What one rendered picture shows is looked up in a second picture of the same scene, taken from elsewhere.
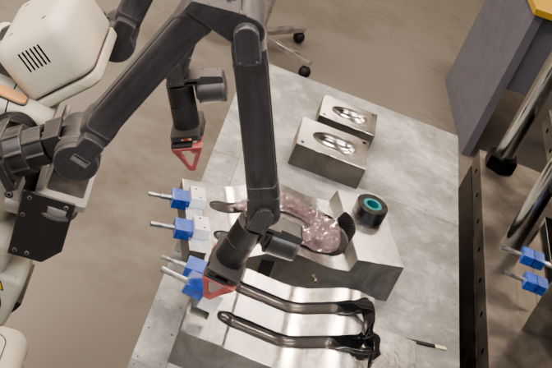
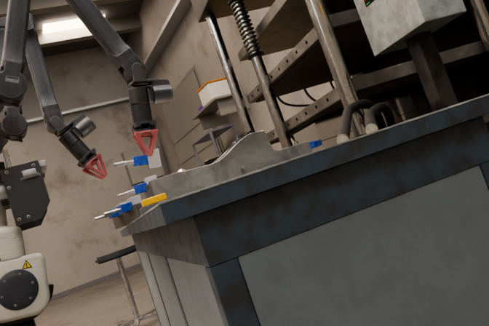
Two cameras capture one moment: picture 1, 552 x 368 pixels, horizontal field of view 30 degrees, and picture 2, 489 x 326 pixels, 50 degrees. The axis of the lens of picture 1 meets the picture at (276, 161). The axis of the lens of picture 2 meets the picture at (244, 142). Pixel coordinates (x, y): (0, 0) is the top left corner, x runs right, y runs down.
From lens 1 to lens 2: 150 cm
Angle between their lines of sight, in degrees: 40
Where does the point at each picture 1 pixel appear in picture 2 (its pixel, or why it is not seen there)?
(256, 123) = (93, 13)
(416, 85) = not seen: hidden behind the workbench
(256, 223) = (136, 74)
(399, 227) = not seen: hidden behind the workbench
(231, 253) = (139, 110)
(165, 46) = not seen: outside the picture
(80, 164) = (14, 82)
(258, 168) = (113, 41)
